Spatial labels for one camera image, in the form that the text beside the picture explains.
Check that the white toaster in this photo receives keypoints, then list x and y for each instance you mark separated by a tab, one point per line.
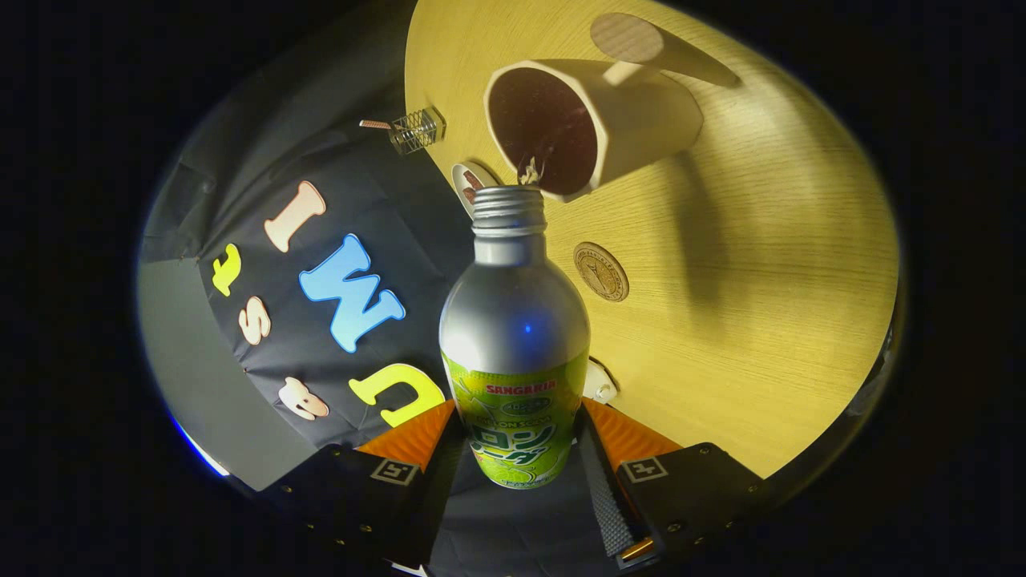
599	383

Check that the silver green juice bottle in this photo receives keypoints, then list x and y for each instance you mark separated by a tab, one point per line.
513	320

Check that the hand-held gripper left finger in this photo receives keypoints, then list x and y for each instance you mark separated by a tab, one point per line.
437	497

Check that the white oval plate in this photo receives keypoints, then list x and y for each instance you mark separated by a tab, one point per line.
463	178

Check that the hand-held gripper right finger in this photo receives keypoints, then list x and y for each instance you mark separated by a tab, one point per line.
603	497

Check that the round brown coaster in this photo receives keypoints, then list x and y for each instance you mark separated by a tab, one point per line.
601	272

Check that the pink straw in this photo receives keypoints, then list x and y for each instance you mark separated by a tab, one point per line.
375	124

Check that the wooden table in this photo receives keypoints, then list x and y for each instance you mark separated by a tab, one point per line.
761	280

